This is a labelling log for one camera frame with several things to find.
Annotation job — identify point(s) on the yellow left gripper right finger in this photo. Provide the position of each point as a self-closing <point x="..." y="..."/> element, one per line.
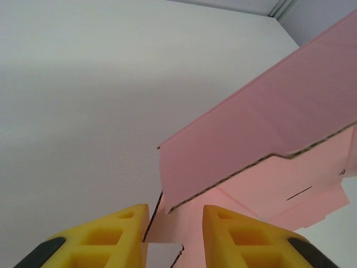
<point x="220" y="240"/>

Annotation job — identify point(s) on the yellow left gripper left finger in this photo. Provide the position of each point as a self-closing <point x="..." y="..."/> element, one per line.
<point x="131" y="237"/>

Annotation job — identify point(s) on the pink paper box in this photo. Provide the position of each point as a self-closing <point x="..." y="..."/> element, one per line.
<point x="251" y="139"/>

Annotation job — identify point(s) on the aluminium frame corner post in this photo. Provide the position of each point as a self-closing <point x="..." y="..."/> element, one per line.
<point x="277" y="7"/>

